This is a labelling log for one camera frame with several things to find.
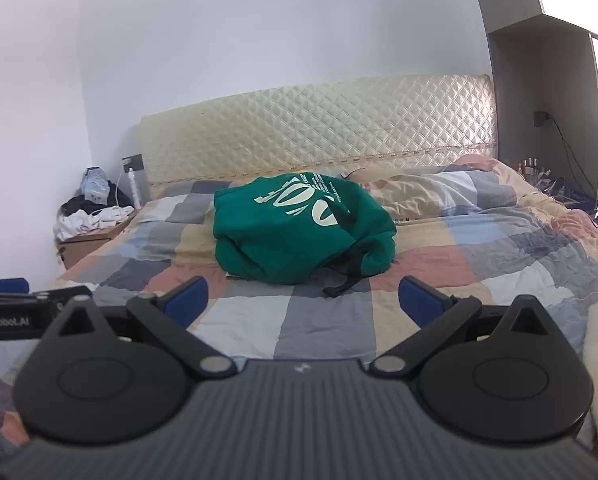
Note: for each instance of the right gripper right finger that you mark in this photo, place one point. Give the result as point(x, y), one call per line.
point(441, 321)

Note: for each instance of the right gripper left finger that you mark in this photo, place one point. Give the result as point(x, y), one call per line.
point(163, 322)

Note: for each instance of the green hooded sweatshirt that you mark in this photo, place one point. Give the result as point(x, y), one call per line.
point(281, 230)

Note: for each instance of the pile of clothes on nightstand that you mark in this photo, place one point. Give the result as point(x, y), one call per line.
point(98, 205)

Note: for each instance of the wooden bedside table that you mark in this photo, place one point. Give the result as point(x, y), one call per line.
point(74, 250)

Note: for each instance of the patchwork checked quilt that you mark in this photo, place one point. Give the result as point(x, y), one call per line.
point(475, 228)

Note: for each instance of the cream quilted headboard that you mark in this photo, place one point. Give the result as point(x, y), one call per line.
point(394, 121)

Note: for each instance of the black wall charger with cable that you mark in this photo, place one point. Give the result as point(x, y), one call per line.
point(575, 168)

